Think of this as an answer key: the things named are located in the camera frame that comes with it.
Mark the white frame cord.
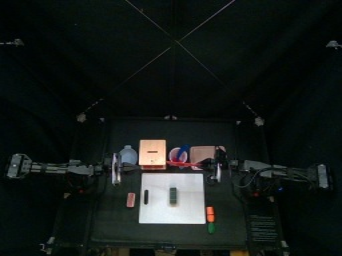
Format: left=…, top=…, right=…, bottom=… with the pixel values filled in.
left=123, top=0, right=265, bottom=122
left=81, top=0, right=237, bottom=116

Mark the black label sheet white print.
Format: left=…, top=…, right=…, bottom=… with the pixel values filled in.
left=248, top=213, right=280, bottom=245

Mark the grey bowl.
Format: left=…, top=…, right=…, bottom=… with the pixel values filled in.
left=118, top=144, right=139, bottom=166

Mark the red toy knife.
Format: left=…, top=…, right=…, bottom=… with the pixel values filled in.
left=166, top=160, right=204, bottom=169

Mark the wooden box with red front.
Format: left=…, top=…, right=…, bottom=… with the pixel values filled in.
left=138, top=139, right=169, bottom=171

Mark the toy sushi roll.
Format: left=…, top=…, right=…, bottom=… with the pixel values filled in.
left=167, top=187, right=179, bottom=207

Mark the white cutting board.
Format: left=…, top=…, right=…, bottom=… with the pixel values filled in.
left=138, top=172, right=209, bottom=225

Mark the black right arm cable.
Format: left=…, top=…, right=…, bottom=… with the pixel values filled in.
left=237, top=165, right=288, bottom=198

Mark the red and white block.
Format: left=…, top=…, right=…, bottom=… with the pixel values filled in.
left=126, top=191, right=138, bottom=209

